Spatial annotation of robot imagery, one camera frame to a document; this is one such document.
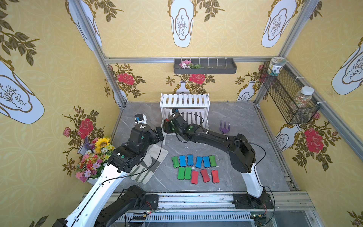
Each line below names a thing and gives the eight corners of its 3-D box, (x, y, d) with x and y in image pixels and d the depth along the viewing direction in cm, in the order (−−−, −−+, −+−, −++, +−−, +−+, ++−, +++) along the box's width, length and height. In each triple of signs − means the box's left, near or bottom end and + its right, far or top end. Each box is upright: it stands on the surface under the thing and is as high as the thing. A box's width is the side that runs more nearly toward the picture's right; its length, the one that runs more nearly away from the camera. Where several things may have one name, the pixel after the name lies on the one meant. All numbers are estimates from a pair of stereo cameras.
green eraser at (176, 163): (174, 168, 88) (173, 167, 86) (171, 158, 92) (171, 157, 90) (180, 166, 88) (180, 165, 87) (177, 156, 92) (177, 155, 91)
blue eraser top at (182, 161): (179, 166, 88) (179, 165, 86) (179, 157, 92) (179, 155, 90) (186, 166, 88) (186, 165, 86) (186, 157, 92) (186, 155, 90)
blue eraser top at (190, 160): (187, 165, 89) (187, 164, 87) (187, 156, 93) (187, 154, 91) (193, 165, 89) (193, 164, 87) (193, 156, 93) (193, 154, 91)
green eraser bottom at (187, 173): (184, 179, 83) (184, 178, 82) (184, 168, 87) (184, 167, 86) (191, 179, 83) (191, 178, 82) (191, 168, 87) (191, 167, 86)
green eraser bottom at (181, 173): (177, 179, 83) (177, 178, 82) (178, 167, 88) (178, 166, 86) (184, 179, 83) (184, 178, 82) (184, 167, 88) (184, 166, 86)
